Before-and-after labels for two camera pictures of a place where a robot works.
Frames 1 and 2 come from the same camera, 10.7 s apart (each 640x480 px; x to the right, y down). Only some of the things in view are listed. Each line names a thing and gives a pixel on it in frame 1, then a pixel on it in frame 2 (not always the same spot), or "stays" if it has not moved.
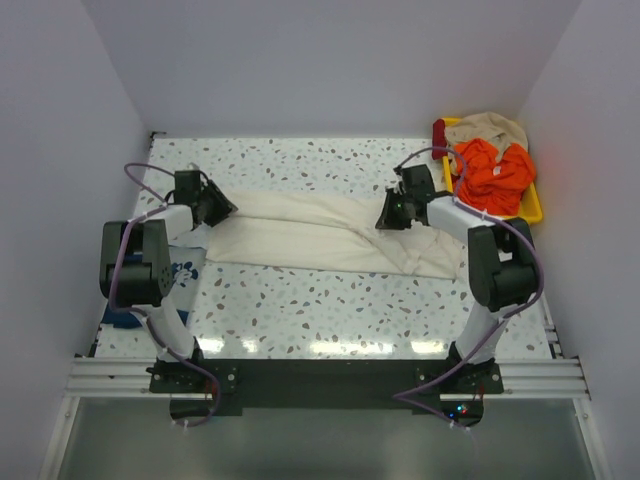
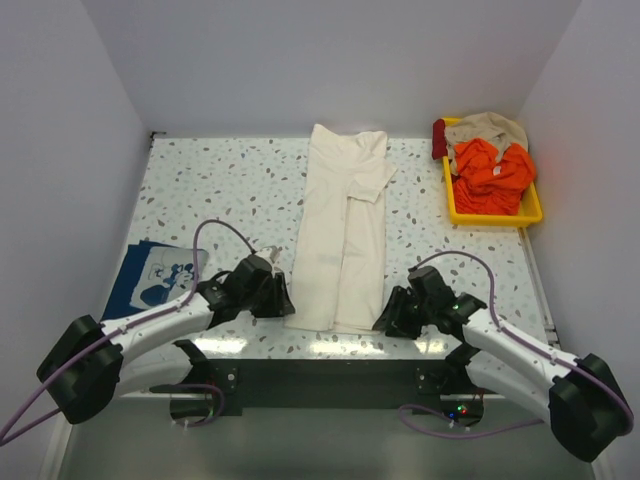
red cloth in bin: x=439 y=139 stays
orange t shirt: x=488 y=183 stays
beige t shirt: x=489 y=126 stays
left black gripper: x=211 y=201 -> x=267 y=295
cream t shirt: x=320 y=232 -> x=339 y=264
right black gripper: x=397 y=211 -> x=405 y=307
